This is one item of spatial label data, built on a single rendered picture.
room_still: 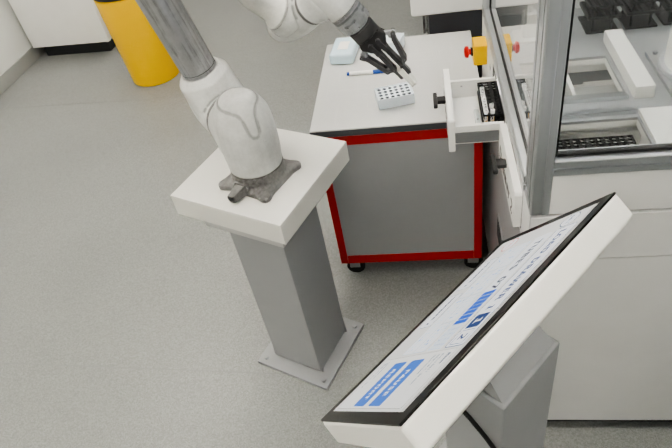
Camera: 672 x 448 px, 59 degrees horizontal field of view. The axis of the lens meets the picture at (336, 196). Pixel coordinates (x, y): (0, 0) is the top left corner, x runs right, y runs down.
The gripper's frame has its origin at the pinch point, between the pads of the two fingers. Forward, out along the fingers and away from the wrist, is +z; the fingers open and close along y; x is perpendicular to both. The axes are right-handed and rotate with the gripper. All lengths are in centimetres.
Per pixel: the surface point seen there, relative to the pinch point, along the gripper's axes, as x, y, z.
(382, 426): -114, 7, -13
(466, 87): 11.7, 6.9, 20.6
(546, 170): -55, 27, 11
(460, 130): -12.4, 4.6, 17.9
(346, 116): 17.6, -31.9, 6.5
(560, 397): -54, -15, 89
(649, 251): -55, 32, 46
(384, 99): 20.3, -18.9, 11.1
